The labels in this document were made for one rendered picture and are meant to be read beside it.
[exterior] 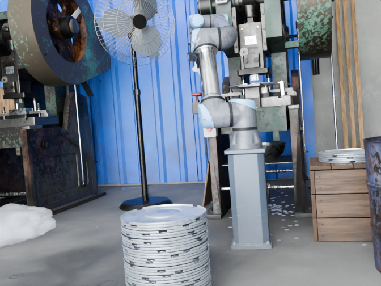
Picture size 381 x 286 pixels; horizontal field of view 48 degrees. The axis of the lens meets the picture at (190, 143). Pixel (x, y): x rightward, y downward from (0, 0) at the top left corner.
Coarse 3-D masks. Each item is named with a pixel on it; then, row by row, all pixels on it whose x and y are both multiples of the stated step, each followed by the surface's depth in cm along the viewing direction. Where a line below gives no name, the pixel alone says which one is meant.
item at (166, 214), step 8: (144, 208) 159; (152, 208) 158; (160, 208) 157; (168, 208) 156; (176, 208) 155; (184, 208) 154; (192, 208) 153; (200, 208) 152; (128, 216) 148; (136, 216) 147; (144, 216) 146; (152, 216) 142; (160, 216) 141; (168, 216) 141; (176, 216) 142; (184, 216) 141; (192, 216) 140; (200, 216) 139; (136, 224) 135; (144, 224) 133; (152, 224) 133; (160, 224) 132
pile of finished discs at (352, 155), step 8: (320, 152) 220; (328, 152) 219; (336, 152) 212; (344, 152) 207; (352, 152) 205; (360, 152) 206; (320, 160) 216; (328, 160) 205; (336, 160) 201; (344, 160) 199; (352, 160) 198; (360, 160) 197
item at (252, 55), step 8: (240, 24) 269; (248, 24) 268; (256, 24) 267; (240, 32) 269; (248, 32) 268; (256, 32) 267; (240, 40) 270; (248, 40) 268; (256, 40) 267; (240, 48) 270; (248, 48) 269; (256, 48) 268; (240, 56) 271; (248, 56) 266; (256, 56) 265; (264, 56) 270; (240, 64) 271; (248, 64) 267; (256, 64) 265; (264, 64) 268
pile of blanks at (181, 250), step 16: (128, 224) 137; (176, 224) 133; (192, 224) 136; (128, 240) 138; (144, 240) 133; (160, 240) 132; (176, 240) 136; (192, 240) 136; (208, 240) 147; (128, 256) 139; (144, 256) 134; (160, 256) 133; (176, 256) 134; (192, 256) 136; (208, 256) 144; (128, 272) 140; (144, 272) 135; (160, 272) 135; (176, 272) 134; (192, 272) 138; (208, 272) 143
